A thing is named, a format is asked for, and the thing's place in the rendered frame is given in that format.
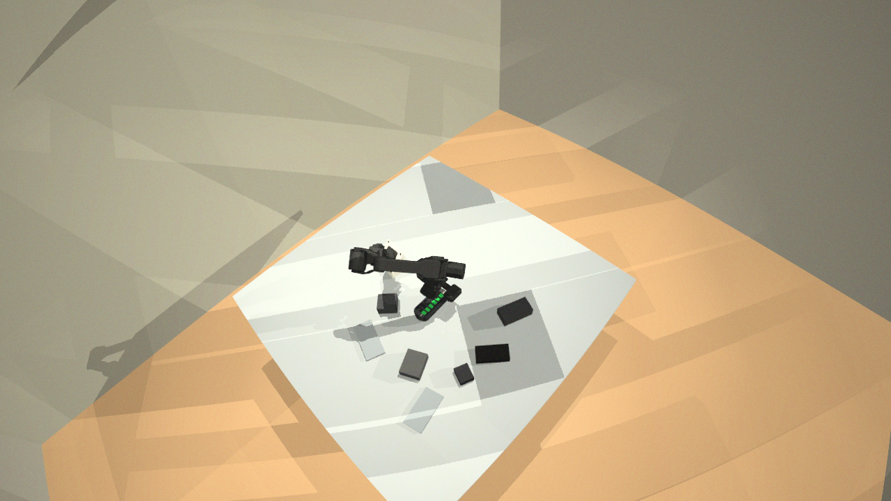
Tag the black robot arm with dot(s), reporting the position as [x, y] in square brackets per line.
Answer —
[383, 259]

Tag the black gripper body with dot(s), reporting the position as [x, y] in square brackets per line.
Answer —
[452, 292]

